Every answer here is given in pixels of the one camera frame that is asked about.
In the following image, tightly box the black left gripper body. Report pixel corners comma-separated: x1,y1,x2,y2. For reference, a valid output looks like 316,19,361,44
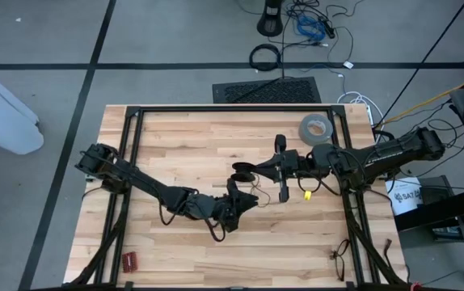
215,177,248,234

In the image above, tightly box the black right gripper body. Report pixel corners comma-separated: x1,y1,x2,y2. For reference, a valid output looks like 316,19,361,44
275,133,313,204

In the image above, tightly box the thin black cord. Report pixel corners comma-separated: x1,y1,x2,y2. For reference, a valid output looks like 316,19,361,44
249,172,272,209

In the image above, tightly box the black cord spool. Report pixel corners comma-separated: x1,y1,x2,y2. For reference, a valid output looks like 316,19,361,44
231,161,258,183

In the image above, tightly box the black floor vent grate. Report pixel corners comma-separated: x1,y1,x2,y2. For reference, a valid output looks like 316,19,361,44
212,76,322,104

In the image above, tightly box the red screw bit box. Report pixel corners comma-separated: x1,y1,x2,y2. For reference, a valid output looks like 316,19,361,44
121,251,139,274

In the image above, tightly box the white printed paper sheet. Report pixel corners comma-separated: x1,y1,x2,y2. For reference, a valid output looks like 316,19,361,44
385,176,424,217

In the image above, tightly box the black power strip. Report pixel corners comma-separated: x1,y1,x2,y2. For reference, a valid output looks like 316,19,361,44
319,18,336,40

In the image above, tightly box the black floor stand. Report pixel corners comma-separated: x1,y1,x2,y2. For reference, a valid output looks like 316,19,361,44
256,0,285,38

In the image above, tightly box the black table beam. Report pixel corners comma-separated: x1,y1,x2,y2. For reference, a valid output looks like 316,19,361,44
393,182,464,232

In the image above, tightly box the black diagonal rig pole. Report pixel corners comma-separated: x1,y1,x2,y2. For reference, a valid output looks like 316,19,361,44
377,0,464,127

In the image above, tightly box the white cylindrical bin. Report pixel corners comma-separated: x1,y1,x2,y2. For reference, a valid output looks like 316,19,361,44
0,56,45,156

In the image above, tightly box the grey duct tape roll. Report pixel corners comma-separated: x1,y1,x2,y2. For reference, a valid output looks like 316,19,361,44
298,113,334,147

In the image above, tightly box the black cable with yellow tag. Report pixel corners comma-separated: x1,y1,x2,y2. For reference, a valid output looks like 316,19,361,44
295,174,327,202

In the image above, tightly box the black aluminium table frame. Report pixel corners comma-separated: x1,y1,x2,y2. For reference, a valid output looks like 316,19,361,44
65,103,411,291

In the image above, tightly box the white floor cable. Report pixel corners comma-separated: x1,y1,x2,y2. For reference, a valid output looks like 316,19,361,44
336,91,385,127

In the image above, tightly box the coiled black floor cable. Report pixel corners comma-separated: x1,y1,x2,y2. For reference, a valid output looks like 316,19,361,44
249,43,283,73

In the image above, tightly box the small black cable loop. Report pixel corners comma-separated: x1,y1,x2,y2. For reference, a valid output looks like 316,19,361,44
330,238,351,282

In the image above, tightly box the short black cable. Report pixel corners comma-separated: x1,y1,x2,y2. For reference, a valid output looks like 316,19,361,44
382,238,393,268

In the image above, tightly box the blue coiled cable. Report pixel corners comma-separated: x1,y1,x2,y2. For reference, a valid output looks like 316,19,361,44
296,15,327,42

